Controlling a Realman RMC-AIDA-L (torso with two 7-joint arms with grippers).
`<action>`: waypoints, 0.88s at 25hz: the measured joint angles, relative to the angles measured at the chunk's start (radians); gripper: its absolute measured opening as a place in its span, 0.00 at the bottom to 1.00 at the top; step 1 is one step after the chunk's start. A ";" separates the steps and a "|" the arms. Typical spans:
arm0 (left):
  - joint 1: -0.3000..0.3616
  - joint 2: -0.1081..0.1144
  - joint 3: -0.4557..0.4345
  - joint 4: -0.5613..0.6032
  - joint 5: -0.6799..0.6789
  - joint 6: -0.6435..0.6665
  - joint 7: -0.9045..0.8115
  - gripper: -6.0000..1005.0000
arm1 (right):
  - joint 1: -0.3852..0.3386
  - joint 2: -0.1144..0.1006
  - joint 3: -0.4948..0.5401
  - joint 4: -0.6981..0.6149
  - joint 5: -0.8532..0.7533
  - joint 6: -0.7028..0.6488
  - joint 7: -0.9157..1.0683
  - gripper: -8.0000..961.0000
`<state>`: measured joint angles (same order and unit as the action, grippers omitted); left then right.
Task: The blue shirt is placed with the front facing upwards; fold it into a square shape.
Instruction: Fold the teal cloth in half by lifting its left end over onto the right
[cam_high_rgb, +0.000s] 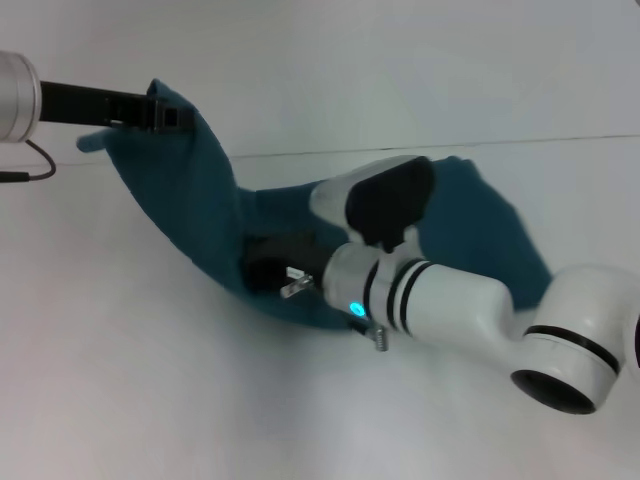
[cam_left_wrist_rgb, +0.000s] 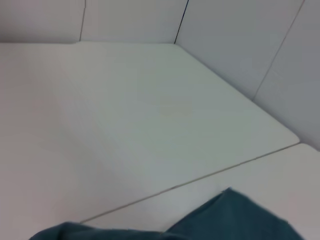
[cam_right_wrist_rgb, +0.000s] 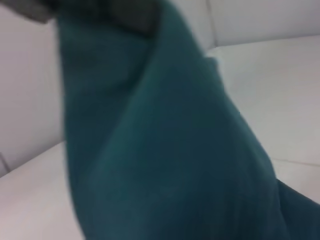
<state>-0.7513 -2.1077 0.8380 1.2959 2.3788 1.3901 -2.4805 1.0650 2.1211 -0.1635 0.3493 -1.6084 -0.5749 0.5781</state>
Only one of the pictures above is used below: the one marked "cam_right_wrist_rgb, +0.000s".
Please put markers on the teal FREE! print T-shirt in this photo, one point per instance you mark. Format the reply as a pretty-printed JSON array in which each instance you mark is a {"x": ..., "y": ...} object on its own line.
[{"x": 162, "y": 137}]

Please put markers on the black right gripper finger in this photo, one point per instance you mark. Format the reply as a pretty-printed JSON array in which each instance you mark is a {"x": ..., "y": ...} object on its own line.
[
  {"x": 32, "y": 11},
  {"x": 130, "y": 15}
]

